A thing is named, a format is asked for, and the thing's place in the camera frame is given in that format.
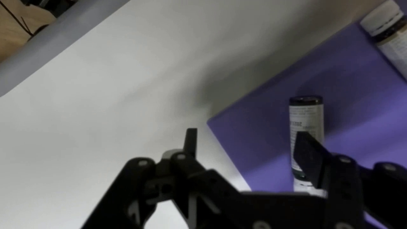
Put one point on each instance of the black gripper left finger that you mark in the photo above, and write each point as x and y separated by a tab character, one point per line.
136	199

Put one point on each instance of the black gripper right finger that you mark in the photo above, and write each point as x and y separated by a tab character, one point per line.
348	195

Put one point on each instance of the purple paper sheet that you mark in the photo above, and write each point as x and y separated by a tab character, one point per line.
263	144

